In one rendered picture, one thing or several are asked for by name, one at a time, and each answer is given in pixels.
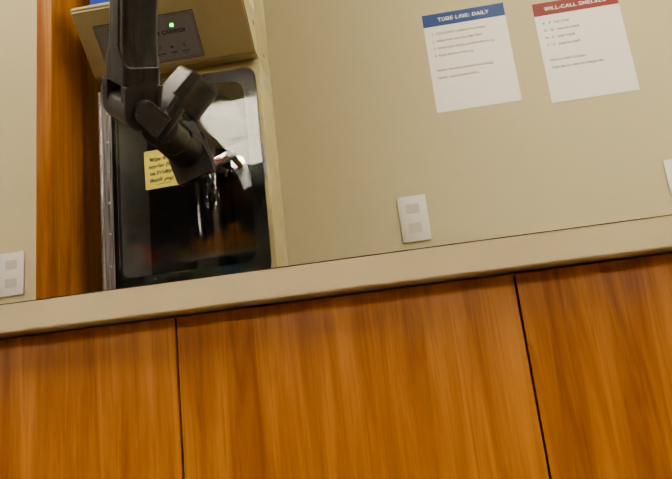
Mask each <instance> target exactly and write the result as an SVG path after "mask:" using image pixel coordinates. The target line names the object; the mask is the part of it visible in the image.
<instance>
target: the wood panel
mask: <svg viewBox="0 0 672 479"><path fill-rule="evenodd" d="M88 5H90V0H37V82H36V299H43V298H51V297H58V296H66V295H73V294H81V293H88V292H96V291H102V265H101V221H100V176H99V132H98V131H99V130H98V93H99V92H100V93H101V83H99V82H98V81H97V80H96V79H95V78H94V75H93V72H92V70H91V67H90V64H89V62H88V59H87V56H86V53H85V51H84V48H83V45H82V43H81V40H80V37H79V35H78V32H77V29H76V26H75V24H74V21H73V18H72V16H71V13H70V10H71V9H72V8H77V7H83V6H88Z"/></svg>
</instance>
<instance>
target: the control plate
mask: <svg viewBox="0 0 672 479"><path fill-rule="evenodd" d="M170 22H173V23H174V25H175V26H174V27H173V28H170V27H169V23H170ZM93 30H94V33H95V36H96V38H97V41H98V44H99V47H100V50H101V52H102V55H103V58H104V61H105V64H106V55H107V52H108V46H109V24H105V25H99V26H93ZM183 42H187V46H186V47H185V46H183V44H182V43H183ZM171 44H174V45H175V48H174V49H172V48H171V47H170V45H171ZM157 46H158V47H159V46H162V48H163V50H161V51H160V50H158V58H159V61H160V63H163V62H169V61H175V60H181V59H187V58H193V57H199V56H205V55H204V51H203V47H202V44H201V40H200V37H199V33H198V29H197V26H196V22H195V18H194V15H193V11H192V9H190V10H184V11H179V12H173V13H167V14H162V15H158V25H157Z"/></svg>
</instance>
